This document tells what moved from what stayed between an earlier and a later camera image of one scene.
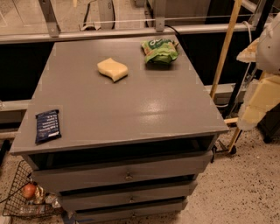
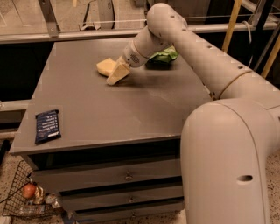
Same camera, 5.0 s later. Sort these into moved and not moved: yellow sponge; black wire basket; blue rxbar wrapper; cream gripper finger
Moved: cream gripper finger
Not moved: blue rxbar wrapper; yellow sponge; black wire basket
